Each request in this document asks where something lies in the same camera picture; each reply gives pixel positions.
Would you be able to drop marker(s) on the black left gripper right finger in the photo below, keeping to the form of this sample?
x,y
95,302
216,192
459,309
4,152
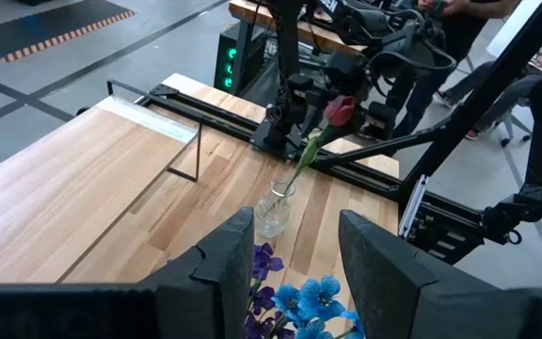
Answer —
x,y
384,282

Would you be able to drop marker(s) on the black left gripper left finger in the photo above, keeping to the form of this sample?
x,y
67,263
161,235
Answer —
x,y
224,282

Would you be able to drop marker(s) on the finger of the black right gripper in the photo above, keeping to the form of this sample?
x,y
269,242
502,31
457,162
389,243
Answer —
x,y
383,120
312,113

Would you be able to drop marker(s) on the purple artificial flower bunch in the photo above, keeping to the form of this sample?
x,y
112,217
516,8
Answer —
x,y
264,261

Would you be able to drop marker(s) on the blue artificial flower bunch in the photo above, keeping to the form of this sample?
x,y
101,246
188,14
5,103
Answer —
x,y
318,296

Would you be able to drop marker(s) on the cut crystal glass vase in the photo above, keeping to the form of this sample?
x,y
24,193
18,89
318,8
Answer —
x,y
273,216

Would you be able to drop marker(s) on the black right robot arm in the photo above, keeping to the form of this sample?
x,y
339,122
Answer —
x,y
393,42

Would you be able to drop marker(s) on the silver light strip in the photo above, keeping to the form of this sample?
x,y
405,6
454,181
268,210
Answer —
x,y
414,207

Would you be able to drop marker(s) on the black computer with green lights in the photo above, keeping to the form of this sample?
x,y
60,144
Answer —
x,y
233,56

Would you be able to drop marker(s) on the person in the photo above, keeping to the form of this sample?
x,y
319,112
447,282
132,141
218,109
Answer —
x,y
501,94
459,33

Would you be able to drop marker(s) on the wooden background table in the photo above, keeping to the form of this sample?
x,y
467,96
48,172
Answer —
x,y
252,11

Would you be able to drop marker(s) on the black hazard-striped floor mat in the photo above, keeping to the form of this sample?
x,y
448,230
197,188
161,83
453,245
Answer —
x,y
40,23

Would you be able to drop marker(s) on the black aluminium rig frame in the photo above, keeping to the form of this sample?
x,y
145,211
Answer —
x,y
465,113

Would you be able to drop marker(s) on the wooden shelf with black frame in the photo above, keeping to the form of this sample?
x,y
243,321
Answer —
x,y
64,198

